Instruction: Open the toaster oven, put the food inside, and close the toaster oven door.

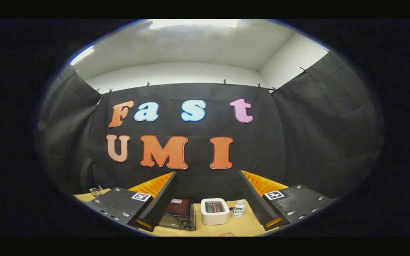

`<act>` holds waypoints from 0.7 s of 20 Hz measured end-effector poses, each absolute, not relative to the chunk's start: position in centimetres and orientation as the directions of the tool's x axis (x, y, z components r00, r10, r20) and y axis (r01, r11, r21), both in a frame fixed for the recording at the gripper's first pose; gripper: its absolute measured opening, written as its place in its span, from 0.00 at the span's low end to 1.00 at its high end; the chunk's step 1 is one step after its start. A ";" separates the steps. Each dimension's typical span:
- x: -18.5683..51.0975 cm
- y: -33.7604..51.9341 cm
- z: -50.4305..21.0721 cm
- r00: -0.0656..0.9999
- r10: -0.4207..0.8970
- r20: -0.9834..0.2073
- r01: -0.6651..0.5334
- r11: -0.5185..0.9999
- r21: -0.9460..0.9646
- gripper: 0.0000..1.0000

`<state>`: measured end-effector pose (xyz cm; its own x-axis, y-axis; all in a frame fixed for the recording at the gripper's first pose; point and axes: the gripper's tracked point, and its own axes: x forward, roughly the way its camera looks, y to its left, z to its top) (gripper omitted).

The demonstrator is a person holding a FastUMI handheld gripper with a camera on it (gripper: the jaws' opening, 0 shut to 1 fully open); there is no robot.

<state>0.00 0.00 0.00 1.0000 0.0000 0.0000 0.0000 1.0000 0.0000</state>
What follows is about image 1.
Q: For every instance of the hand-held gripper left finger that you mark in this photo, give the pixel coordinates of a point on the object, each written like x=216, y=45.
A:
x=162, y=199

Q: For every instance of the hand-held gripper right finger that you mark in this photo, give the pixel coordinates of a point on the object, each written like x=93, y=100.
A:
x=253, y=199

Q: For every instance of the black toaster oven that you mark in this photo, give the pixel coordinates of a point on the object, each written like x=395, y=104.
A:
x=178, y=209

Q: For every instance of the white pop-up toaster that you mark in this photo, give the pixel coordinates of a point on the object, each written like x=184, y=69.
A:
x=215, y=215

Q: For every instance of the white bottle green label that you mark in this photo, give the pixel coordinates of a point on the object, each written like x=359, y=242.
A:
x=238, y=210

